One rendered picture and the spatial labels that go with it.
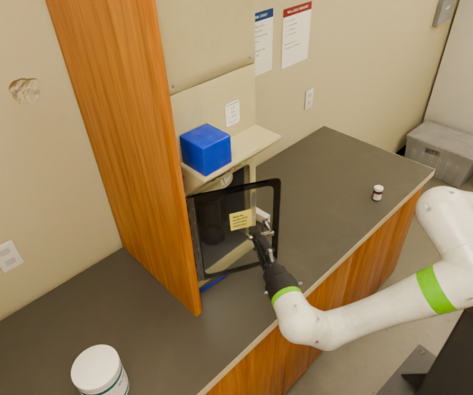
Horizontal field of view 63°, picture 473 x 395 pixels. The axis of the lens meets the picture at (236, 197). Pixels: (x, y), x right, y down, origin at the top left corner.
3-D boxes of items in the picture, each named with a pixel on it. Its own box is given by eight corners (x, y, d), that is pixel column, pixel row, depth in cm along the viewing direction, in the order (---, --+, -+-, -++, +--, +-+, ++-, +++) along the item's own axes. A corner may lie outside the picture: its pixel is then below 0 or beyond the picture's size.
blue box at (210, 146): (182, 163, 109) (178, 135, 103) (209, 149, 114) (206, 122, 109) (205, 177, 103) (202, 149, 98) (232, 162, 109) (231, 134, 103)
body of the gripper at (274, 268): (289, 288, 117) (278, 265, 124) (291, 269, 112) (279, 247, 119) (266, 294, 116) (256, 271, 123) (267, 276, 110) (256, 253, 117)
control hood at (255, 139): (181, 191, 115) (176, 164, 109) (256, 149, 132) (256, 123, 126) (206, 209, 108) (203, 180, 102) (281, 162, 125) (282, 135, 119)
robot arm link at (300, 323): (310, 323, 94) (279, 349, 97) (337, 332, 102) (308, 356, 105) (287, 280, 105) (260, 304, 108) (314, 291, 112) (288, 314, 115)
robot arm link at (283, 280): (268, 292, 106) (267, 312, 111) (307, 281, 108) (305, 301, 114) (261, 276, 110) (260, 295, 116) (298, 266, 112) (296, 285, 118)
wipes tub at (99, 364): (78, 389, 117) (62, 365, 107) (115, 360, 124) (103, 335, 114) (99, 423, 109) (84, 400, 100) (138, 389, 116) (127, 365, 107)
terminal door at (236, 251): (199, 280, 142) (187, 196, 117) (276, 260, 148) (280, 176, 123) (199, 281, 141) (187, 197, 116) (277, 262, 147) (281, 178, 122)
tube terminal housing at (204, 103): (158, 255, 159) (114, 73, 110) (216, 217, 176) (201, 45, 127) (196, 289, 145) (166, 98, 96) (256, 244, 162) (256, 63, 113)
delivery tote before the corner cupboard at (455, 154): (396, 164, 366) (405, 134, 345) (419, 148, 387) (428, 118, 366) (461, 192, 331) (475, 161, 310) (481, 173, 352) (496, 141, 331)
